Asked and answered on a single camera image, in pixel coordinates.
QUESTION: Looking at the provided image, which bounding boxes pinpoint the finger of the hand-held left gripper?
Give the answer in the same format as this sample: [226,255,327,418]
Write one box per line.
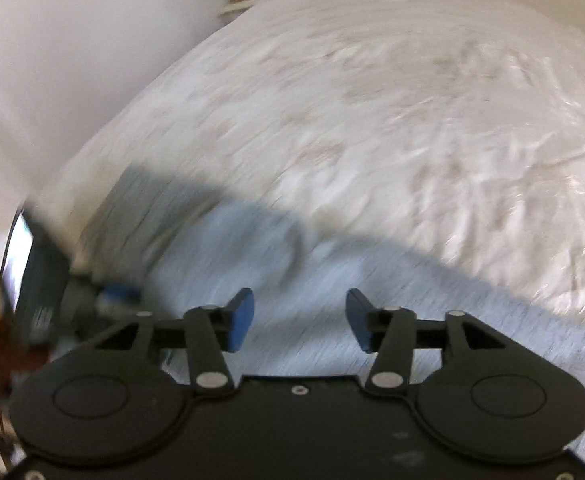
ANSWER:
[67,282,142,323]

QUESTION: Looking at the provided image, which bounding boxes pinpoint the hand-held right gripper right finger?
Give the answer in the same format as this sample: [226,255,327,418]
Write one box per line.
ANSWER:
[345,288,509,395]

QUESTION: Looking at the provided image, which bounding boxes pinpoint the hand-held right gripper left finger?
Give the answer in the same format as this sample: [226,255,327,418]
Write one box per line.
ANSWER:
[94,287,256,395]

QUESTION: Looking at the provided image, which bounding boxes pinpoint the grey pants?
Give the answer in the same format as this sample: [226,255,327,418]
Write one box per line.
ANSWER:
[67,162,585,476]

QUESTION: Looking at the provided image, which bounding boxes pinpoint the person's left forearm red sleeve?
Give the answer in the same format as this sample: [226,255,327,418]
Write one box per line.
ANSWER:
[0,322,50,403]

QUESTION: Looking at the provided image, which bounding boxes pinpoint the white bed cover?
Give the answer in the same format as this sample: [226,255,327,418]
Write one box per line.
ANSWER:
[22,0,585,341]

